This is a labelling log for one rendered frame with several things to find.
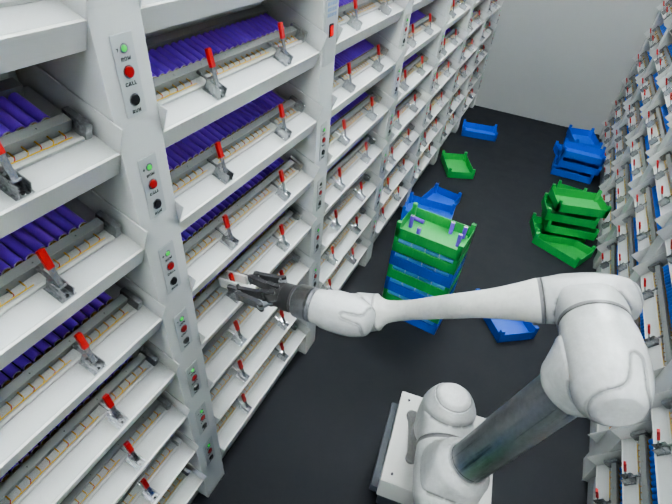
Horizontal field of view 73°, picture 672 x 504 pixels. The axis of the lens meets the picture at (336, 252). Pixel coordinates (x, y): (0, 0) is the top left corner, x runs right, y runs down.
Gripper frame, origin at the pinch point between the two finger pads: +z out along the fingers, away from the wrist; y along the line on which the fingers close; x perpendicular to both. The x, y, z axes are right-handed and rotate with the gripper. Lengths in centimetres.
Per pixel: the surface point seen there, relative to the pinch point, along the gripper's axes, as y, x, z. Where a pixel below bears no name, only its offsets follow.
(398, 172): 164, -44, 8
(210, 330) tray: -13.0, -7.1, -0.4
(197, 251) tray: -8.0, 15.2, 1.6
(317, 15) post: 43, 60, -9
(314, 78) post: 43, 44, -7
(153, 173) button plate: -22, 45, -9
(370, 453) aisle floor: 14, -86, -35
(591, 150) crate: 313, -77, -101
